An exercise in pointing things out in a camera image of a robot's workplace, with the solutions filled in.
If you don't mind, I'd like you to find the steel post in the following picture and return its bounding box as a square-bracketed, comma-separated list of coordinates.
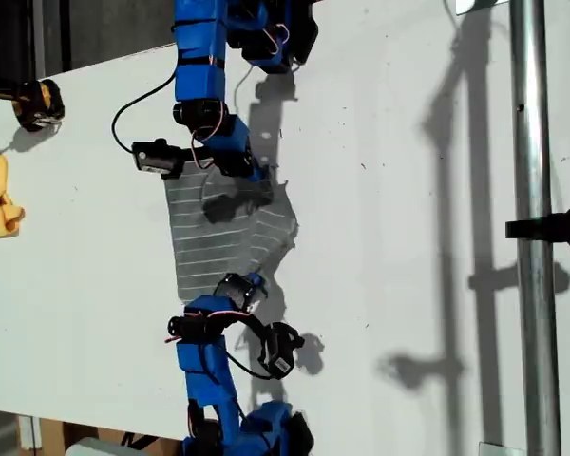
[508, 0, 564, 456]

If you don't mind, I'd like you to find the white container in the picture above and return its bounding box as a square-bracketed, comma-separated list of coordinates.
[65, 436, 139, 456]

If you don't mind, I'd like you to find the white table leg bracket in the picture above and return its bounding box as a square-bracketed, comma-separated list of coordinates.
[17, 413, 43, 451]

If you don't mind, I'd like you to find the brown cardboard box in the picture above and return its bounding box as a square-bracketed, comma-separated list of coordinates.
[38, 416, 181, 456]

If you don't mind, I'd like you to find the grey striped towel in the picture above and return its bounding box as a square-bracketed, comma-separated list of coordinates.
[161, 163, 299, 305]

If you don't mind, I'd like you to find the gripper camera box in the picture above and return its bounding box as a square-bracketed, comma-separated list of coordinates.
[131, 137, 184, 180]
[258, 321, 306, 380]

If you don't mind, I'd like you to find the camera black cable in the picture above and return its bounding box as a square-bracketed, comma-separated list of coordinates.
[110, 69, 179, 154]
[222, 313, 279, 381]

